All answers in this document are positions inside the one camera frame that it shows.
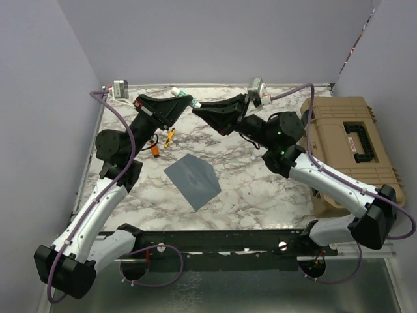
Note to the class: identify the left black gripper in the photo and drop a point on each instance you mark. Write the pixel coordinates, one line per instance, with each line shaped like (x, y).
(166, 111)

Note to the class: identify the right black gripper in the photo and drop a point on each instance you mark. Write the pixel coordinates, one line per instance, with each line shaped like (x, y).
(222, 115)

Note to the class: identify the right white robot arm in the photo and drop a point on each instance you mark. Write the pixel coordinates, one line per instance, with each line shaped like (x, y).
(372, 211)

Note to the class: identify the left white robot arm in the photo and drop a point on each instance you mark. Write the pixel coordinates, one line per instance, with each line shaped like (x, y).
(120, 172)

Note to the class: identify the yellow utility knife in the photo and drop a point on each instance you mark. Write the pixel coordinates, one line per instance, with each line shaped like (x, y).
(169, 137)

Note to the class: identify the tan plastic tool case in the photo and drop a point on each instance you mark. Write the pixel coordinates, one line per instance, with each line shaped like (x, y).
(344, 135)

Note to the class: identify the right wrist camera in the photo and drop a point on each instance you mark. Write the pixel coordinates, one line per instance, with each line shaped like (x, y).
(257, 93)

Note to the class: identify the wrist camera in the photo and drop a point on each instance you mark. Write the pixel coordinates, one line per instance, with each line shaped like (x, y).
(119, 92)
(257, 93)

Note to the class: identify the orange handled screwdriver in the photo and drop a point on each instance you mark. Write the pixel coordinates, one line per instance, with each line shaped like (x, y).
(154, 149)

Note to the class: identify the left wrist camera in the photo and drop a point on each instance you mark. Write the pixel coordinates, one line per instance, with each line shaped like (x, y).
(119, 92)

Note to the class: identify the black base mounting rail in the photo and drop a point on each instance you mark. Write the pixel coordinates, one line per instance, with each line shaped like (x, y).
(174, 251)

